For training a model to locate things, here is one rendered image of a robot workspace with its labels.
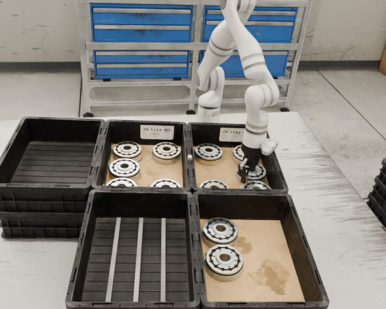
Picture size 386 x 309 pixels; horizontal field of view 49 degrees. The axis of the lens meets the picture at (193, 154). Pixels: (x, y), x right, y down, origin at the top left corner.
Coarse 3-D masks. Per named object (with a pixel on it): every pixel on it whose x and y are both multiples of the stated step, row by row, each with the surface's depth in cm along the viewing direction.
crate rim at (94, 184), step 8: (112, 120) 156; (120, 120) 157; (128, 120) 157; (136, 120) 158; (144, 120) 158; (104, 128) 152; (184, 128) 155; (104, 136) 147; (184, 136) 151; (104, 144) 143; (184, 144) 147; (184, 152) 143; (96, 168) 132; (96, 176) 129; (96, 184) 126
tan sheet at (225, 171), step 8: (224, 152) 162; (224, 160) 158; (232, 160) 158; (200, 168) 153; (208, 168) 153; (216, 168) 154; (224, 168) 154; (232, 168) 154; (200, 176) 149; (208, 176) 149; (216, 176) 150; (224, 176) 150; (232, 176) 150; (200, 184) 145; (232, 184) 147; (240, 184) 147
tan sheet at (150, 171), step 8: (144, 152) 158; (152, 152) 159; (112, 160) 153; (144, 160) 154; (152, 160) 155; (144, 168) 151; (152, 168) 151; (160, 168) 151; (168, 168) 152; (176, 168) 152; (144, 176) 147; (152, 176) 147; (160, 176) 147; (168, 176) 148; (176, 176) 148; (136, 184) 143; (144, 184) 143
